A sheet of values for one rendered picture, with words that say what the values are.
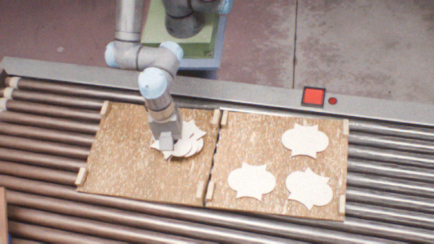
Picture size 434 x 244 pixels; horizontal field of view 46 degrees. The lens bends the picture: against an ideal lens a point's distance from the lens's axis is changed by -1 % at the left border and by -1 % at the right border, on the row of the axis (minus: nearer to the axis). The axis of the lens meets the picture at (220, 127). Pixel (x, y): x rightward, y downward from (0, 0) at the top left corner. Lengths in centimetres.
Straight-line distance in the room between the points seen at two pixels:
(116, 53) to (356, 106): 80
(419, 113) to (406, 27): 159
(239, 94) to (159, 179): 42
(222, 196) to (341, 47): 179
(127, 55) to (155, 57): 9
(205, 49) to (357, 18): 159
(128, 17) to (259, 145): 57
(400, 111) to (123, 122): 93
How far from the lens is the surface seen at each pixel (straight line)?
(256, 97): 180
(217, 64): 197
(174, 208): 161
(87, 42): 347
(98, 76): 198
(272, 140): 167
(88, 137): 182
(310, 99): 178
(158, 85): 139
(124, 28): 151
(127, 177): 168
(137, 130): 177
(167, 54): 148
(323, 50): 317
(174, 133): 157
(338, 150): 166
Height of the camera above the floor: 236
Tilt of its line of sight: 56 degrees down
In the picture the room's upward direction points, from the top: 11 degrees counter-clockwise
